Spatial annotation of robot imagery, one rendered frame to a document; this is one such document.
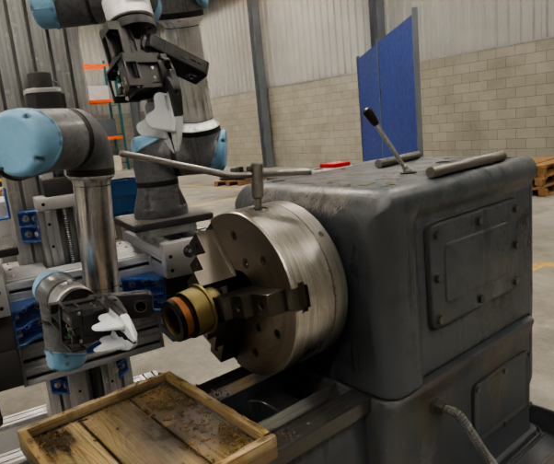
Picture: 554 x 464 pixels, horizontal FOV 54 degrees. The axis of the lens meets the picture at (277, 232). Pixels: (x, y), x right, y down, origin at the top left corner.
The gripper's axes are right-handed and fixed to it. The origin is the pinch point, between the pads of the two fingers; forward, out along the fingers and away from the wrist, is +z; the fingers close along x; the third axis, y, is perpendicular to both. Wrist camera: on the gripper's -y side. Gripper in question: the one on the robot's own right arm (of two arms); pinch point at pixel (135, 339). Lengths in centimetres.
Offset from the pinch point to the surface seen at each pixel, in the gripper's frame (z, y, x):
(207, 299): -0.3, -13.4, 3.4
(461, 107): -594, -1030, 50
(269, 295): 9.5, -19.0, 5.6
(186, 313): -0.1, -9.1, 2.0
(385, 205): 15.9, -39.1, 19.3
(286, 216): 2.3, -28.6, 16.5
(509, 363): 19, -83, -22
